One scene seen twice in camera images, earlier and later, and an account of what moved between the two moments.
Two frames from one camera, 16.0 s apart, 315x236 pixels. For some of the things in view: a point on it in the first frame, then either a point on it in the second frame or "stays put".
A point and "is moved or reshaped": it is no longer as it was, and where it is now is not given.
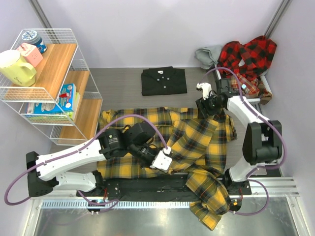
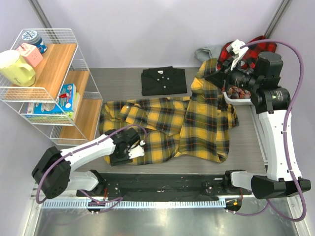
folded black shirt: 163,80 stays put
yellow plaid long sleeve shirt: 199,145 is moved or reshaped
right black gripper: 202,104 -> 222,78
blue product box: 64,103 stays put
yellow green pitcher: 21,73 stays put
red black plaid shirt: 251,59 stays put
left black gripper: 157,150 -> 114,160
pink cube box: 31,53 stays put
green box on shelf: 73,114 stays put
